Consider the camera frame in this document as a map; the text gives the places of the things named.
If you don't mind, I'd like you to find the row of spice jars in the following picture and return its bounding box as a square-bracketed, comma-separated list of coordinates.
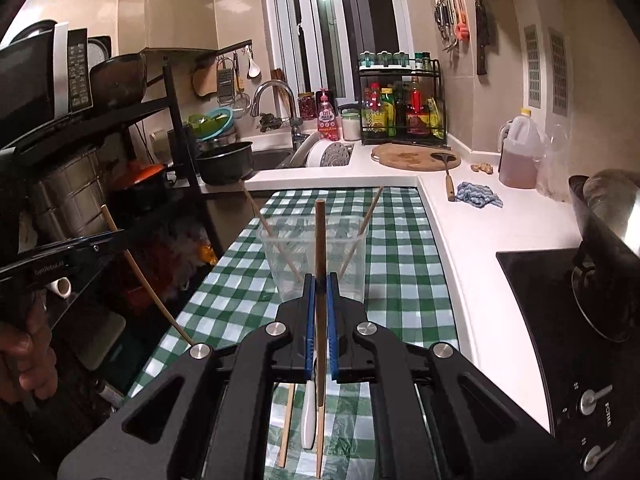
[360, 51, 432, 71]

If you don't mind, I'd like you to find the blue cloth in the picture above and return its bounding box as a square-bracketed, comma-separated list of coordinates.
[455, 181, 505, 209]

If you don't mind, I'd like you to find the white jar with green lid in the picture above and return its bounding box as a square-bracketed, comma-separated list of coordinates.
[341, 109, 362, 142]

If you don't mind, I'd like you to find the window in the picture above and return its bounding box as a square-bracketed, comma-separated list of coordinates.
[262, 0, 416, 107]

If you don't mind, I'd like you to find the green checkered tablecloth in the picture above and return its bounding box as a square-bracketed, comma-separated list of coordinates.
[122, 187, 461, 480]

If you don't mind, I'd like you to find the black shelf rack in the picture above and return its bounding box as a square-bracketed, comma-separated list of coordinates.
[0, 40, 253, 411]

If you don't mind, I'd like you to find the black cooking pot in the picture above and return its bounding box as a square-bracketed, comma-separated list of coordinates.
[195, 141, 255, 186]

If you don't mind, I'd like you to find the round wooden cutting board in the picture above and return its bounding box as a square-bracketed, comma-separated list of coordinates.
[371, 142, 462, 172]

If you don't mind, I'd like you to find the hanging wooden cutting board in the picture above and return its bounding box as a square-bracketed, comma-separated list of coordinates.
[192, 57, 221, 99]

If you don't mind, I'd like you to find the orange pot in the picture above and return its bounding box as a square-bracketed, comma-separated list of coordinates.
[107, 162, 174, 207]

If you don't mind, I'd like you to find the white spoon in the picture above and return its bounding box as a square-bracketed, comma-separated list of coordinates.
[300, 355, 321, 450]

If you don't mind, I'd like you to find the silver hammered pot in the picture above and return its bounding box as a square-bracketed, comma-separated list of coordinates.
[30, 147, 109, 242]

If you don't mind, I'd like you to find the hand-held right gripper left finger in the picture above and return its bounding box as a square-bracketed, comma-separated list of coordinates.
[56, 274, 317, 480]

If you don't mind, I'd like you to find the clear plastic bottle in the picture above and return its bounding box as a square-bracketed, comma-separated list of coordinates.
[537, 122, 574, 199]

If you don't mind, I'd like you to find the black cooktop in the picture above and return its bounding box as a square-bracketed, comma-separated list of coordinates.
[496, 249, 640, 480]

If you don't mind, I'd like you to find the white perforated steamer plate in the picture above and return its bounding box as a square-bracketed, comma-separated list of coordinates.
[305, 140, 354, 168]

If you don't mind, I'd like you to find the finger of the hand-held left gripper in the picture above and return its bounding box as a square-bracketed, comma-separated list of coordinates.
[65, 229, 129, 272]

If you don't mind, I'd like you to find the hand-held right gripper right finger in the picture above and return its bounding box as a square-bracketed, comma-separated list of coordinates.
[326, 274, 586, 480]

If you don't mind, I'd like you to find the pink dish soap bottle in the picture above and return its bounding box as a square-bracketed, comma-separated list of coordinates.
[315, 89, 341, 142]

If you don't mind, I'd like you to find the black spice rack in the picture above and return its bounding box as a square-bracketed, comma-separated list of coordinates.
[357, 57, 446, 146]

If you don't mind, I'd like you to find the microwave oven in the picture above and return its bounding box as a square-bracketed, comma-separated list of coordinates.
[0, 22, 96, 150]

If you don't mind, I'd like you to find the dark bowl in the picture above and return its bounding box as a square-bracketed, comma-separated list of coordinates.
[89, 52, 149, 107]

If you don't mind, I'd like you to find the clear plastic container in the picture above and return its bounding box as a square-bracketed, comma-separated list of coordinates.
[256, 214, 370, 306]

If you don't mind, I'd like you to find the row of sauce bottles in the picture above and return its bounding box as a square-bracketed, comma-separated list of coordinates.
[362, 77, 445, 139]

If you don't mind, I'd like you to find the wall vent grille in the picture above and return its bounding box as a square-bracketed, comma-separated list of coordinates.
[523, 25, 542, 109]
[548, 29, 570, 116]

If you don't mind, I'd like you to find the metal grater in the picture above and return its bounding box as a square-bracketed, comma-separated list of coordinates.
[216, 57, 236, 106]

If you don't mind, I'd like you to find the light wooden chopstick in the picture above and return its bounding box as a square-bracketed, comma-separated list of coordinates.
[277, 384, 297, 468]
[241, 186, 302, 283]
[339, 186, 385, 277]
[101, 205, 195, 347]
[315, 405, 327, 479]

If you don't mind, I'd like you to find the chrome faucet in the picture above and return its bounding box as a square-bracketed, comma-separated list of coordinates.
[251, 80, 304, 137]

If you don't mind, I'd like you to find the kitchen sink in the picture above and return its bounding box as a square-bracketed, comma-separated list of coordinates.
[250, 132, 356, 171]

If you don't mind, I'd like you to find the hanging cleaver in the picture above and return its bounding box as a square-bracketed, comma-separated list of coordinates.
[475, 0, 490, 77]

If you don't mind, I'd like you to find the row of hanging kitchen tools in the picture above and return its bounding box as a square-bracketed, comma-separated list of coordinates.
[434, 0, 471, 54]

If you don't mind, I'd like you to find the dark brown chopstick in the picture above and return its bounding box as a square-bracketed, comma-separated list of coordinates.
[314, 199, 327, 408]

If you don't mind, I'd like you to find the black spatula with wooden handle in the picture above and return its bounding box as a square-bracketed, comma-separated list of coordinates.
[431, 151, 458, 203]

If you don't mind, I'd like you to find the person's left hand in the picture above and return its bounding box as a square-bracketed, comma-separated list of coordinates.
[0, 291, 59, 406]

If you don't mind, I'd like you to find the steel wok lid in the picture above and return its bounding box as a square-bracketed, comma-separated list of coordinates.
[582, 170, 640, 262]

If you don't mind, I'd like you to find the oil jug with yellow cap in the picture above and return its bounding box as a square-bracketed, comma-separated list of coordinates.
[497, 108, 544, 190]

